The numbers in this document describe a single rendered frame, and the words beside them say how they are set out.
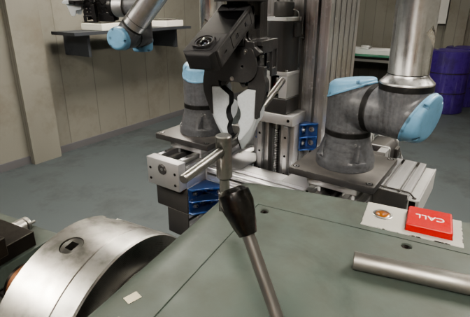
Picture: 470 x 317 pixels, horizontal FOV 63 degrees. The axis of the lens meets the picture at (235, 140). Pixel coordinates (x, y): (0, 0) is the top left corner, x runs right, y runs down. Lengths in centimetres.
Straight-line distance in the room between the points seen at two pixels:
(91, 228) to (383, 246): 43
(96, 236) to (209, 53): 33
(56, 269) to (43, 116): 390
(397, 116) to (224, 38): 54
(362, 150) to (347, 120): 9
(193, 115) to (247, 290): 84
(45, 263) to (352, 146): 72
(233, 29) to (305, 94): 77
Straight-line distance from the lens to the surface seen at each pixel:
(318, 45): 120
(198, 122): 123
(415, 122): 89
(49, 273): 60
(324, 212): 63
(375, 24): 814
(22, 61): 430
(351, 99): 96
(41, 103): 443
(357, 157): 102
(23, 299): 61
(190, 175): 45
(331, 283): 49
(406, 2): 90
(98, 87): 488
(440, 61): 655
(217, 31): 47
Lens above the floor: 156
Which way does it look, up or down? 19 degrees down
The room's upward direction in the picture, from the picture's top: straight up
